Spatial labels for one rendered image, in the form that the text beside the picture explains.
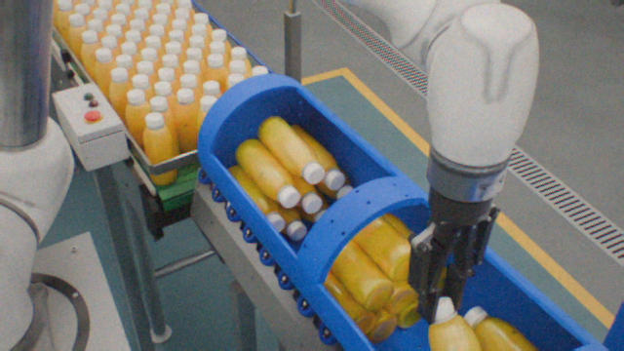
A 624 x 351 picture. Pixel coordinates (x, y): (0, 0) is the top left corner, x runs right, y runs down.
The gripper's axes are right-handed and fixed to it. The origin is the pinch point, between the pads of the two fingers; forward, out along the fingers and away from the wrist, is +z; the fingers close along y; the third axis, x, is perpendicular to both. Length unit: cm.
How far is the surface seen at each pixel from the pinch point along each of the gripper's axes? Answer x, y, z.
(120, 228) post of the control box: 91, -23, 50
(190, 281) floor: 128, 5, 123
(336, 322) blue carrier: 12.1, -8.6, 13.4
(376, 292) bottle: 13.2, -0.1, 12.8
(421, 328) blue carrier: 11.6, 10.0, 27.1
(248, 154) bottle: 55, -2, 11
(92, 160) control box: 83, -27, 21
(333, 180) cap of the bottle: 41.1, 10.0, 13.2
